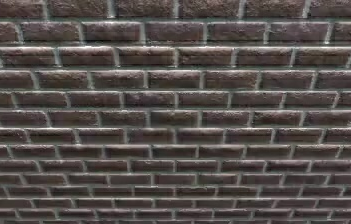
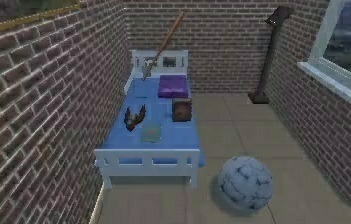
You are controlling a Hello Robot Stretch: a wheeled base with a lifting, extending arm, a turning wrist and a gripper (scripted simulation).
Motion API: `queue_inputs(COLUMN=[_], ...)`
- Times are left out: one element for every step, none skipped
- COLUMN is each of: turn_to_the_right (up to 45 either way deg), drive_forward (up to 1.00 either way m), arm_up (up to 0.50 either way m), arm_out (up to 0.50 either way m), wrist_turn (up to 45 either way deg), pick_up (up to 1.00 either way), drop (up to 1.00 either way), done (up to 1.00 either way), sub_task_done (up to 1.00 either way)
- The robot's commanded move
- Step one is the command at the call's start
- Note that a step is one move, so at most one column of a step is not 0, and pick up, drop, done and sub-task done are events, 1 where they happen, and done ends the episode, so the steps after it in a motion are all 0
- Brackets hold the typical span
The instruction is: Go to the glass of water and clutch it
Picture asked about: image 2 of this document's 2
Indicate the brown book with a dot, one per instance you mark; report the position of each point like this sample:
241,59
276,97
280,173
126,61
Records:
181,109

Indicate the white bed with blue sheet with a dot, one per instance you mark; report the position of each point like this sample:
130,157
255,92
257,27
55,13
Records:
169,133

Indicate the purple pillow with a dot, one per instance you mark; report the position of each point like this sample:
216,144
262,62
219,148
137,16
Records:
173,86

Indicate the dark brown red toy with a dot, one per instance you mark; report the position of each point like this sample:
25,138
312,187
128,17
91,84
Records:
133,118

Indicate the brown wooden bat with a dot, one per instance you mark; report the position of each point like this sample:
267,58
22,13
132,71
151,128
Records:
164,44

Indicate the pale blue white ball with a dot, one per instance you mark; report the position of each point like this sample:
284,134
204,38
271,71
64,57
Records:
245,183

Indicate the black floor lamp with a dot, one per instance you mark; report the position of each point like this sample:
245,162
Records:
269,55

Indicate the white framed window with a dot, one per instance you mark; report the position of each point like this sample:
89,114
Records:
341,50

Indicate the yellow framed window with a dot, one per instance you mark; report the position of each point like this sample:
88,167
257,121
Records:
26,13

